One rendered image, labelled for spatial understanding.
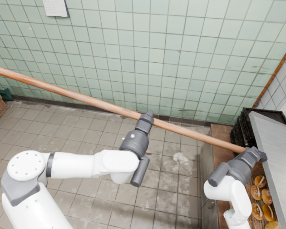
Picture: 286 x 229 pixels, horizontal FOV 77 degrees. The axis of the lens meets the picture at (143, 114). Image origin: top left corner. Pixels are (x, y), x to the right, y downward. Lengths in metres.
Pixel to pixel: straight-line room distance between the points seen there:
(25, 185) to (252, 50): 1.88
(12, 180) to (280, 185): 0.89
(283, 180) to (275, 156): 0.11
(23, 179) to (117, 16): 1.59
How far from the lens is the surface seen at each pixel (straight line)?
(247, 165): 0.79
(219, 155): 1.62
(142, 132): 0.65
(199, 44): 1.86
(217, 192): 0.70
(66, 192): 2.14
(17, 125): 2.96
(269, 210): 1.50
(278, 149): 1.05
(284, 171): 0.99
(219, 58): 1.95
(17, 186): 0.52
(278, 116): 1.66
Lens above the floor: 1.87
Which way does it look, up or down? 47 degrees down
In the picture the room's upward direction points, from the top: straight up
